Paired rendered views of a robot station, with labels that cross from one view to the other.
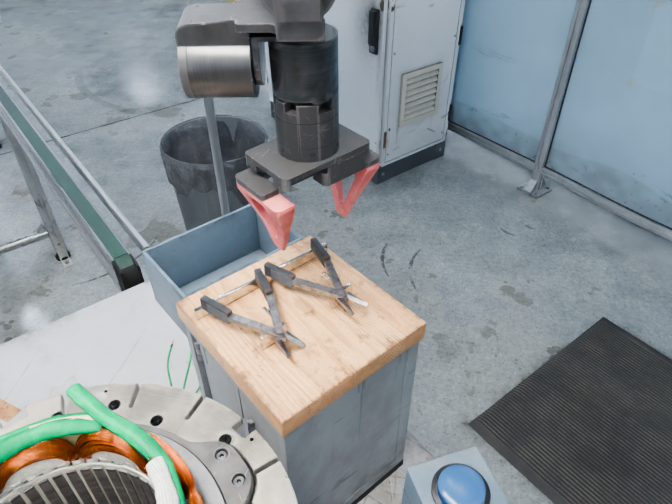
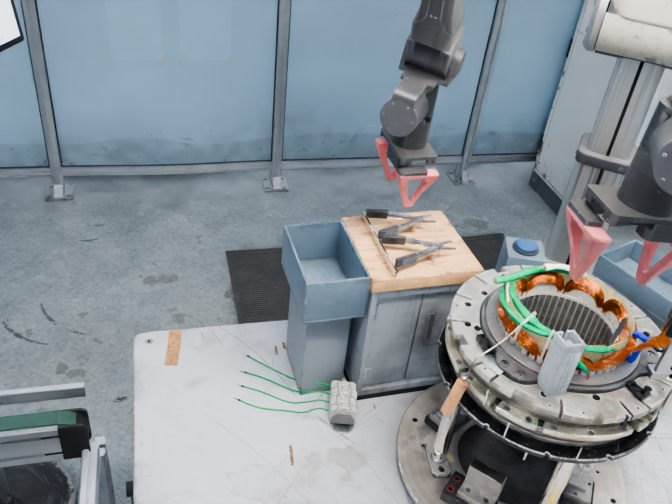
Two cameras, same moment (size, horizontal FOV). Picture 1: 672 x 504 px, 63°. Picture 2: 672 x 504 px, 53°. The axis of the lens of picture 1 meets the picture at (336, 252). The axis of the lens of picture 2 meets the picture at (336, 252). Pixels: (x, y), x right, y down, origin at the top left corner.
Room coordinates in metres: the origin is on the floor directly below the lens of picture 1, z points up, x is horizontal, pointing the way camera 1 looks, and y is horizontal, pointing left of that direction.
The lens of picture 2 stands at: (0.20, 1.00, 1.73)
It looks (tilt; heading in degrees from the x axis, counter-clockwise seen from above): 36 degrees down; 290
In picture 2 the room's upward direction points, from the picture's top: 7 degrees clockwise
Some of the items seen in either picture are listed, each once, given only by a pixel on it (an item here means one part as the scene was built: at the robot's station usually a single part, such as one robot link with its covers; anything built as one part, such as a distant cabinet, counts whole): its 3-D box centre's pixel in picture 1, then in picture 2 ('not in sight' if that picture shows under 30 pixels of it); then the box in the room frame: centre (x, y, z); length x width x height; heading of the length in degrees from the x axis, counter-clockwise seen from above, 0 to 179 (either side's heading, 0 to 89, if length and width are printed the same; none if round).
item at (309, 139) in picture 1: (307, 128); (411, 131); (0.46, 0.03, 1.26); 0.10 x 0.07 x 0.07; 131
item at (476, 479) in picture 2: not in sight; (481, 486); (0.17, 0.29, 0.85); 0.06 x 0.04 x 0.05; 170
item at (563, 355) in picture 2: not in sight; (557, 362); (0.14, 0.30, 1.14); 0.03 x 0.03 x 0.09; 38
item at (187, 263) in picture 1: (236, 323); (318, 313); (0.54, 0.14, 0.92); 0.17 x 0.11 x 0.28; 130
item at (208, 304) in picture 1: (216, 309); (405, 260); (0.40, 0.12, 1.09); 0.04 x 0.01 x 0.02; 55
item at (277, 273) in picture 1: (279, 274); (388, 232); (0.46, 0.06, 1.09); 0.04 x 0.01 x 0.02; 56
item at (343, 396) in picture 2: not in sight; (343, 402); (0.44, 0.21, 0.80); 0.10 x 0.05 x 0.04; 112
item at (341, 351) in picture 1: (298, 319); (409, 248); (0.42, 0.04, 1.05); 0.20 x 0.19 x 0.02; 40
